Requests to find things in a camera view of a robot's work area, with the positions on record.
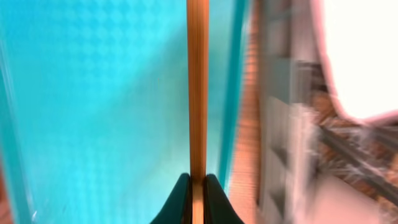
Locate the grey dishwasher rack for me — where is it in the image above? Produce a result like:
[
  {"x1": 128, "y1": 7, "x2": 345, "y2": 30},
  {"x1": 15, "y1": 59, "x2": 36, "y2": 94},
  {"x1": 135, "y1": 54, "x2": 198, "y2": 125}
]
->
[{"x1": 258, "y1": 1, "x2": 397, "y2": 223}]

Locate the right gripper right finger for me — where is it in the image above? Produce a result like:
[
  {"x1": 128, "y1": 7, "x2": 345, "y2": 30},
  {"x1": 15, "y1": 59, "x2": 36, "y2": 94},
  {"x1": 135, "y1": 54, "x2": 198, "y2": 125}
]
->
[{"x1": 203, "y1": 174, "x2": 244, "y2": 224}]

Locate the wooden chopstick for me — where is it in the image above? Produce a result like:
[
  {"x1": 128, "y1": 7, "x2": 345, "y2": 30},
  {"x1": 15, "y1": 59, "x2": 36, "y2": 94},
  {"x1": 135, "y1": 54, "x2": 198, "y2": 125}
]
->
[{"x1": 187, "y1": 0, "x2": 209, "y2": 224}]

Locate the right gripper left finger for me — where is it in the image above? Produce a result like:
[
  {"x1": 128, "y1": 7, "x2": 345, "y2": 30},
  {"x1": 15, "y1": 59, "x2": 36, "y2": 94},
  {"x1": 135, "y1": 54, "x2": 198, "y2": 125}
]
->
[{"x1": 150, "y1": 173, "x2": 192, "y2": 224}]

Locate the white pink-rimmed bowl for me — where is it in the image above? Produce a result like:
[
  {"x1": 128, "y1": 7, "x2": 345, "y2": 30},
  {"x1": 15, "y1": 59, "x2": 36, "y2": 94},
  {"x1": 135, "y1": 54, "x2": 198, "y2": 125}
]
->
[{"x1": 310, "y1": 0, "x2": 397, "y2": 124}]

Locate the teal serving tray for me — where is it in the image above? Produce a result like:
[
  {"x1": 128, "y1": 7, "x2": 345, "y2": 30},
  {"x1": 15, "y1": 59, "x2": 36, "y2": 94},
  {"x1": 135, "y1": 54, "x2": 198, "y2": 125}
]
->
[{"x1": 0, "y1": 0, "x2": 251, "y2": 224}]

